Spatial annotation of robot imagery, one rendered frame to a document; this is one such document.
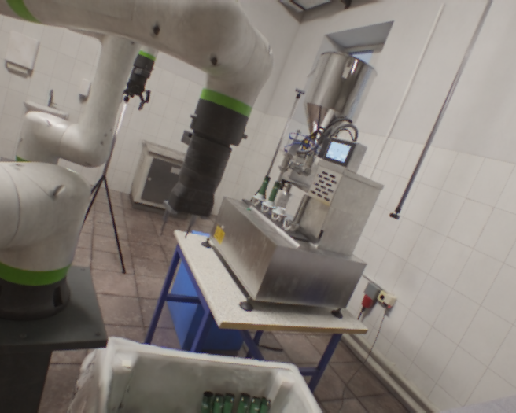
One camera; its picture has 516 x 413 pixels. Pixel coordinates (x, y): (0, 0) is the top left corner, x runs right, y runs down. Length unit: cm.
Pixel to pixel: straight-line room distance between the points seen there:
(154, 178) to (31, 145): 310
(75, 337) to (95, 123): 75
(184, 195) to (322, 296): 95
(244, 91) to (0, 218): 39
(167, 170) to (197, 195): 371
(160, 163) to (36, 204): 373
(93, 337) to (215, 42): 51
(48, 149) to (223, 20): 93
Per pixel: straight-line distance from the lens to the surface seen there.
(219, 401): 111
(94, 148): 120
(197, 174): 56
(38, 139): 127
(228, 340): 228
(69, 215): 60
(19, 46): 478
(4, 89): 493
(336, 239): 139
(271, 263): 118
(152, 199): 436
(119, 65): 120
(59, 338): 64
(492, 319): 247
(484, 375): 251
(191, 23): 44
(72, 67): 482
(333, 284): 141
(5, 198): 53
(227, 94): 55
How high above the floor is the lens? 132
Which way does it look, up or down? 10 degrees down
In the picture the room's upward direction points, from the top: 21 degrees clockwise
